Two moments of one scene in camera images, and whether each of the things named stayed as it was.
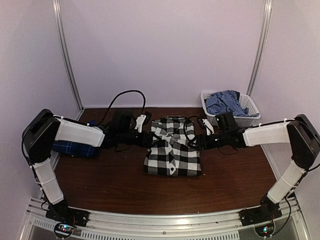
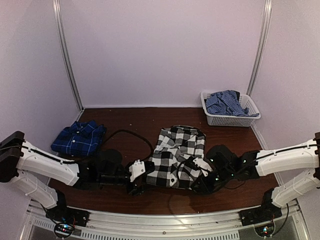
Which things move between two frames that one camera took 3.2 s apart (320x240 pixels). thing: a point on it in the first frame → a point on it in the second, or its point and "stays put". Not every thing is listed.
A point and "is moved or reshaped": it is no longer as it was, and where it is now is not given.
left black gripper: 149,140 → 134,189
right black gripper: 199,142 → 206,188
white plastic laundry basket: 242,121 stays put
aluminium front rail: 289,225 stays put
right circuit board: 265,231 stays put
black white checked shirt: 173,151 is moved or reshaped
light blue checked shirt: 225,101 stays put
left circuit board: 63,230 stays put
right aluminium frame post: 267,16 stays put
